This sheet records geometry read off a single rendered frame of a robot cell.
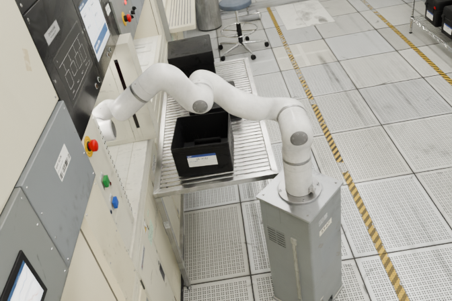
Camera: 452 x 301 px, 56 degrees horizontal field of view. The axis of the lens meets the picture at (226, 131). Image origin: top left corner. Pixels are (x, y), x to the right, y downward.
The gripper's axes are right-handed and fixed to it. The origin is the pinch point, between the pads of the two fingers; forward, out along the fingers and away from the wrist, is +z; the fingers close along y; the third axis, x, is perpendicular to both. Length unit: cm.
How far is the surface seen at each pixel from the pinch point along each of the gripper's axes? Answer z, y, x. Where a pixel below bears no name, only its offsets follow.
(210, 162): -65, 16, -39
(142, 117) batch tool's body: -36, 40, -20
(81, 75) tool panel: -31.8, -14.3, 31.0
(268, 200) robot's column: -86, -10, -45
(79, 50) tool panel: -32.3, -7.6, 36.9
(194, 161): -57, 17, -37
